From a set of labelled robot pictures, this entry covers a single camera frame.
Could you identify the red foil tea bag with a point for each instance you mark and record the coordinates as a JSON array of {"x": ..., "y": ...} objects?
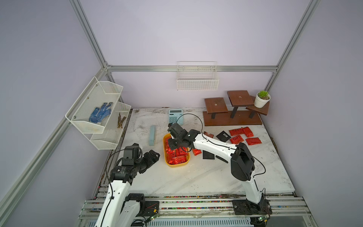
[
  {"x": 236, "y": 139},
  {"x": 253, "y": 141},
  {"x": 235, "y": 132},
  {"x": 196, "y": 151},
  {"x": 248, "y": 132}
]

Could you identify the light blue calculator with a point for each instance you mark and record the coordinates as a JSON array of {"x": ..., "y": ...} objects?
[{"x": 175, "y": 116}]

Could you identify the small potted green plant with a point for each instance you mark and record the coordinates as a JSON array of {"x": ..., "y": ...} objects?
[{"x": 261, "y": 99}]

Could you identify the yellow storage box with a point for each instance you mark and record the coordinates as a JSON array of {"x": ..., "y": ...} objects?
[{"x": 166, "y": 137}]

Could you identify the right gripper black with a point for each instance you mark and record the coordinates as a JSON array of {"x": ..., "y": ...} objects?
[{"x": 171, "y": 142}]

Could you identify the aluminium frame rail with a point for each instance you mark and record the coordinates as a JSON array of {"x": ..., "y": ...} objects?
[{"x": 175, "y": 68}]

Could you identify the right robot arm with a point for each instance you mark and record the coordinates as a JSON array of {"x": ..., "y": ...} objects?
[{"x": 239, "y": 157}]

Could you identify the light blue stapler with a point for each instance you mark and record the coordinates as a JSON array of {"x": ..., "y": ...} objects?
[{"x": 152, "y": 135}]

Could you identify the upper white mesh shelf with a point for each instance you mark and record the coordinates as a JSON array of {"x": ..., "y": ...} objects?
[{"x": 96, "y": 93}]

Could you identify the lower white mesh shelf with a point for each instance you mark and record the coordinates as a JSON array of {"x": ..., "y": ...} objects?
[{"x": 111, "y": 136}]

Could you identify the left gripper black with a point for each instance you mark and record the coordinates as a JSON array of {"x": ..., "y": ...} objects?
[{"x": 150, "y": 161}]

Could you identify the red foil tea bags pile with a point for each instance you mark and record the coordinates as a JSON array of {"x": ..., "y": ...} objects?
[{"x": 176, "y": 156}]

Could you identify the white mesh shelf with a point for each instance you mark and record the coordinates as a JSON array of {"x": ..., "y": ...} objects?
[
  {"x": 111, "y": 136},
  {"x": 96, "y": 93}
]

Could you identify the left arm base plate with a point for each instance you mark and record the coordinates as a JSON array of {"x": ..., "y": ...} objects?
[{"x": 147, "y": 208}]

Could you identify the brown wooden tiered stand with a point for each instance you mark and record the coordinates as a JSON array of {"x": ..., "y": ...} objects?
[{"x": 243, "y": 110}]

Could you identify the black barcode tea bag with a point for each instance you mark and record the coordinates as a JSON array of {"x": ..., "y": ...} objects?
[
  {"x": 223, "y": 136},
  {"x": 208, "y": 155}
]

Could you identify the white wire wall basket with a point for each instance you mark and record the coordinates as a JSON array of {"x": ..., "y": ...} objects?
[{"x": 197, "y": 80}]

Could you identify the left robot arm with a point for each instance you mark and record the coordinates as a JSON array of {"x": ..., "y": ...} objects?
[{"x": 121, "y": 208}]

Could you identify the wooden clothespins bundle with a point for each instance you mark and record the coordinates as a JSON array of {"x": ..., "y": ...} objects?
[{"x": 121, "y": 119}]

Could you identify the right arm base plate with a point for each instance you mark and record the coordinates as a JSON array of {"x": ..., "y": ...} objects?
[{"x": 245, "y": 207}]

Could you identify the blue dotted work glove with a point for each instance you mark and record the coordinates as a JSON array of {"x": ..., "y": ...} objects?
[{"x": 100, "y": 113}]

